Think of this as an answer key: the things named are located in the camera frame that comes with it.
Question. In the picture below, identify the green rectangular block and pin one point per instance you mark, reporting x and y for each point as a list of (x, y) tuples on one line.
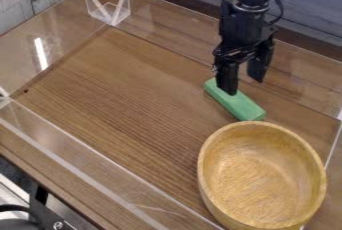
[(239, 105)]

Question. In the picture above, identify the black metal table bracket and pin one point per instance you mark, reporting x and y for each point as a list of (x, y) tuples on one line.
[(52, 221)]

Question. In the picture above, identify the clear acrylic tray wall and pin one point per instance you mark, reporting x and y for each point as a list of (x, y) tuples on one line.
[(114, 198)]

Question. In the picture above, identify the brown wooden bowl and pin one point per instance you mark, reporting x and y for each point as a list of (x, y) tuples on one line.
[(260, 177)]

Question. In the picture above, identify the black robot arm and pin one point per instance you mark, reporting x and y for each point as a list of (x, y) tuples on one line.
[(272, 14)]

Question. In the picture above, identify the clear acrylic corner bracket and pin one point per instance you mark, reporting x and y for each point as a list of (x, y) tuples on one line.
[(108, 12)]

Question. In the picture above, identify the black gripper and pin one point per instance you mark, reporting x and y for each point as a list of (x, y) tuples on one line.
[(246, 41)]

